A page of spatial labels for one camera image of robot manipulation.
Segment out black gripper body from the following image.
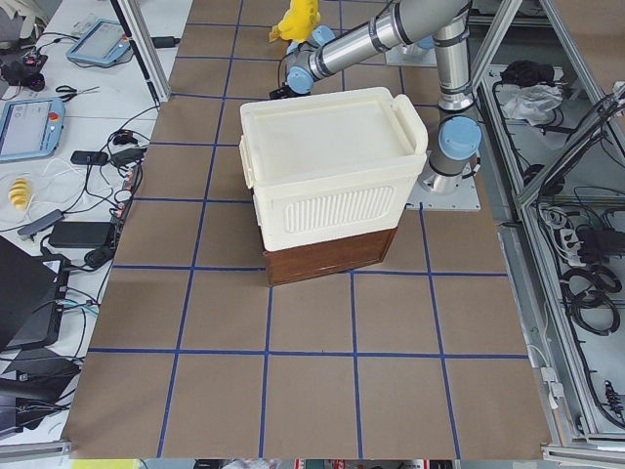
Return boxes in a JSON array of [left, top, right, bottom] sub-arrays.
[[270, 84, 299, 100]]

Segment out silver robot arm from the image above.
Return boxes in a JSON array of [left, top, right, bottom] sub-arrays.
[[269, 1, 481, 193]]

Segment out dark wooden drawer cabinet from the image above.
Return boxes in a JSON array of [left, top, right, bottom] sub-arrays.
[[263, 228, 397, 286]]

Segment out yellow plush dinosaur toy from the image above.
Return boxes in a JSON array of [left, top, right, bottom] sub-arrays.
[[269, 0, 321, 43]]

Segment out cream plastic storage box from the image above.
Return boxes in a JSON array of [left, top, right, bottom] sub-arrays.
[[239, 87, 428, 251]]

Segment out blue teach pendant far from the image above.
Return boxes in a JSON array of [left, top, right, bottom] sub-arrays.
[[65, 20, 131, 67]]

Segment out blue teach pendant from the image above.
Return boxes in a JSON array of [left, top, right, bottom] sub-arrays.
[[65, 20, 131, 67], [1, 97, 65, 163]]

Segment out black scissors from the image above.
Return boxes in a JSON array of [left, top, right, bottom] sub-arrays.
[[55, 85, 100, 103]]

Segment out black cloth bundle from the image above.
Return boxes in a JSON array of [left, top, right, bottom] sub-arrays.
[[500, 61, 555, 88]]

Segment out white crumpled cloth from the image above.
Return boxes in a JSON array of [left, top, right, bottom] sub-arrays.
[[502, 84, 563, 126]]

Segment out black power adapter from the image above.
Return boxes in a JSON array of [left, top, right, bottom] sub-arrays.
[[48, 221, 112, 248]]

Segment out blue teach pendant near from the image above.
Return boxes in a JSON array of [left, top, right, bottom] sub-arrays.
[[1, 97, 65, 163]]

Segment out yellow toy on desk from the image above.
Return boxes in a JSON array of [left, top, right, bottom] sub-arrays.
[[8, 178, 32, 212]]

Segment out black laptop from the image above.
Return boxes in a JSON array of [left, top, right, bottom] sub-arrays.
[[1, 238, 68, 352]]

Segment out aluminium frame post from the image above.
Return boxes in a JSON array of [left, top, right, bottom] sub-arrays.
[[110, 0, 171, 107]]

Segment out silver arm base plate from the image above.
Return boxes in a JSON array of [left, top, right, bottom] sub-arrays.
[[405, 163, 481, 212]]

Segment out aluminium frame rack right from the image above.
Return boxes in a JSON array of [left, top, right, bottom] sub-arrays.
[[471, 1, 624, 468]]

